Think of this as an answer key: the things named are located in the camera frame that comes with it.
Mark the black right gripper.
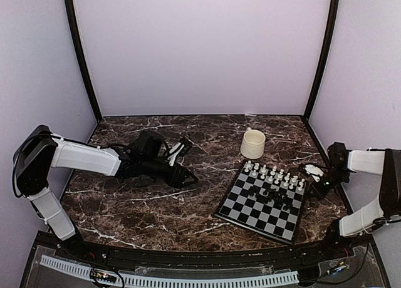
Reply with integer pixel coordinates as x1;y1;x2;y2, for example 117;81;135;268
307;168;350;201

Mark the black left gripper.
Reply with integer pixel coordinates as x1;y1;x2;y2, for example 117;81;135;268
142;157;199;189

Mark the black white chessboard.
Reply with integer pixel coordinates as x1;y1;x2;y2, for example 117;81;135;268
214;160;308;245

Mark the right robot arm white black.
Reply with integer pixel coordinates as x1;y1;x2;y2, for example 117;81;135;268
302;142;400;259

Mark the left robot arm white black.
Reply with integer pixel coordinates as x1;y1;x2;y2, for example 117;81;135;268
11;125;199;260

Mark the white chess piece corner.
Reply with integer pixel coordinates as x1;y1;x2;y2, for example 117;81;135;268
244;160;253;173

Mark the pile of black chess pieces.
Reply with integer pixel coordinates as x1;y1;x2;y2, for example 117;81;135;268
248;186;292;210

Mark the cream ceramic mug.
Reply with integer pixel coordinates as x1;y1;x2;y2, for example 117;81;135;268
240;128;266;160

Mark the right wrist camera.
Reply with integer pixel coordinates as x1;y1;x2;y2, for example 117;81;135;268
300;163;324;183

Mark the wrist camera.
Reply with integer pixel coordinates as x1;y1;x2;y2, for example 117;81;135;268
300;163;324;183
133;130;193;166

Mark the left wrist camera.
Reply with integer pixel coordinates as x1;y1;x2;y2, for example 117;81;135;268
133;130;193;166

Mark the white slotted cable duct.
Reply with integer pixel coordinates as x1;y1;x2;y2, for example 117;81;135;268
39;255;299;287

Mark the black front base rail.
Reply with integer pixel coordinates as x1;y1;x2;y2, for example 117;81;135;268
33;231;372;277

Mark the right black frame post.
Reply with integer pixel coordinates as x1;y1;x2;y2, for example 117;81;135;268
303;0;340;123

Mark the black frame post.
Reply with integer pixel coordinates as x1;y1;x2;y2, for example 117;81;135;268
303;0;340;123
64;0;103;122

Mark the left black frame post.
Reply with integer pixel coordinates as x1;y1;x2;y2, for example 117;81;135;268
64;0;103;122

